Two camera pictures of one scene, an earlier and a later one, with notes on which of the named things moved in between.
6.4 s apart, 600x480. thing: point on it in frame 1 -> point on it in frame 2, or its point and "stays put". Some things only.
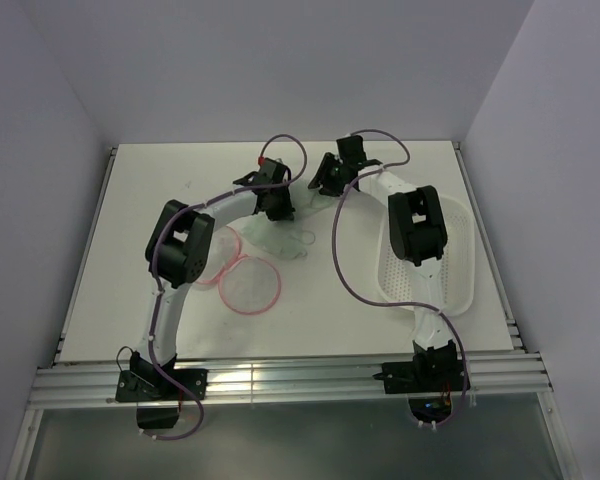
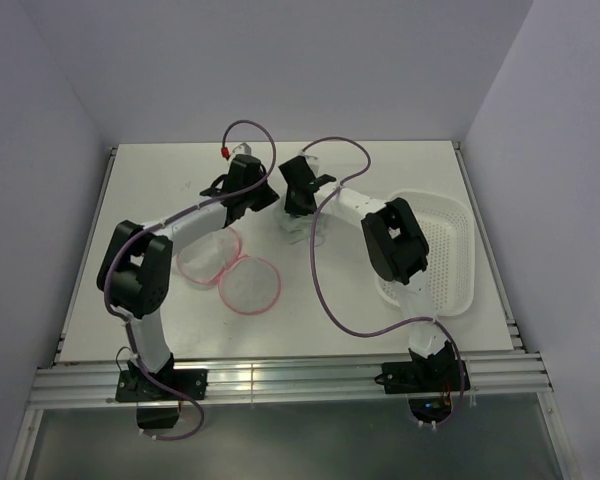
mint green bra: (284, 238) -> (298, 228)
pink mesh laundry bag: (248, 284) stays put
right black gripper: (321, 176) -> (291, 208)
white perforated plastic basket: (455, 288) stays put
